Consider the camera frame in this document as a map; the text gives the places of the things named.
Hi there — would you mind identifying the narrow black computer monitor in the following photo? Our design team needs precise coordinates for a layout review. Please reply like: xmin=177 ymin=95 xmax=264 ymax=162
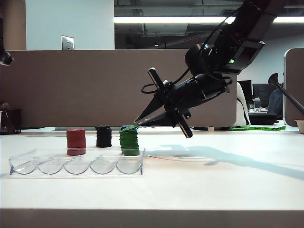
xmin=237 ymin=80 xmax=252 ymax=103

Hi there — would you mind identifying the long ceiling light strip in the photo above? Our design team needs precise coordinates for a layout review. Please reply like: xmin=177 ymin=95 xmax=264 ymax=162
xmin=114 ymin=16 xmax=304 ymax=24

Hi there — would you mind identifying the black desk tray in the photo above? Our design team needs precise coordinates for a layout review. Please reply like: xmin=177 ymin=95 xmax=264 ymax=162
xmin=249 ymin=113 xmax=279 ymax=125

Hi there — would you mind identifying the black poker chip stack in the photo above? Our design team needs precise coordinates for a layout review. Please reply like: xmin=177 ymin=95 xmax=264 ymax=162
xmin=95 ymin=125 xmax=112 ymax=148

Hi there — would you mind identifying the metal wall switch plate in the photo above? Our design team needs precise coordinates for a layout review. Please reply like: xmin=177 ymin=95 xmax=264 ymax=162
xmin=61 ymin=35 xmax=75 ymax=51

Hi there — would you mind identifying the beige paper bowl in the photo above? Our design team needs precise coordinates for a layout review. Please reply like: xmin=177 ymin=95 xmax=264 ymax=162
xmin=294 ymin=119 xmax=304 ymax=134

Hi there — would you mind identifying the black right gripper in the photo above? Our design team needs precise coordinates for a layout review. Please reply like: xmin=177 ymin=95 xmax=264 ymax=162
xmin=133 ymin=67 xmax=228 ymax=139

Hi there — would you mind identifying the green poker chip stack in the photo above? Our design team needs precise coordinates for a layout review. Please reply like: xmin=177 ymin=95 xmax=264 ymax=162
xmin=119 ymin=130 xmax=140 ymax=157

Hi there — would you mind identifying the green tape strip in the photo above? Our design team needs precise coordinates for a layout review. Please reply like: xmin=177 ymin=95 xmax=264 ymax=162
xmin=229 ymin=126 xmax=286 ymax=132

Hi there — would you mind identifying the seated person in blue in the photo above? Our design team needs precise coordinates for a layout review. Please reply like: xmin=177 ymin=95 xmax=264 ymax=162
xmin=267 ymin=72 xmax=285 ymax=119

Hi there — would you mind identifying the green poker chip marked 20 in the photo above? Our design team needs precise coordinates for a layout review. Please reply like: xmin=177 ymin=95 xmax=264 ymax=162
xmin=123 ymin=123 xmax=140 ymax=132

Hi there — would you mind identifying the black camera cable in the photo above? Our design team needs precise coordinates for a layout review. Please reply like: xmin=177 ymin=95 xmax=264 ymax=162
xmin=141 ymin=83 xmax=159 ymax=95

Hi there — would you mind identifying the black long-handled spoon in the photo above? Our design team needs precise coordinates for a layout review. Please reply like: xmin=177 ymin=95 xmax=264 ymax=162
xmin=267 ymin=73 xmax=304 ymax=111

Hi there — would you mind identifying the wide black computer monitor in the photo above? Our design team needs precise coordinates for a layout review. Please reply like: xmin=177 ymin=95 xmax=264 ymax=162
xmin=252 ymin=84 xmax=274 ymax=109

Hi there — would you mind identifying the red poker chip stack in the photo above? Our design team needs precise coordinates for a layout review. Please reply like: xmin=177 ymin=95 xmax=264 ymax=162
xmin=66 ymin=129 xmax=86 ymax=156

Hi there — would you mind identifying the narrow brown desk partition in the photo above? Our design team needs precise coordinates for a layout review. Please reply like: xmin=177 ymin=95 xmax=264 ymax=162
xmin=284 ymin=48 xmax=304 ymax=127

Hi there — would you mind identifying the wide brown desk partition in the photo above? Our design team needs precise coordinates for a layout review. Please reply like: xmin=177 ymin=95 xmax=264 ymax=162
xmin=0 ymin=48 xmax=238 ymax=128

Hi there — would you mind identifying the clear plastic chip tray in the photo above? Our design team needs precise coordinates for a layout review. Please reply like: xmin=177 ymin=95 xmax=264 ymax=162
xmin=9 ymin=147 xmax=146 ymax=176

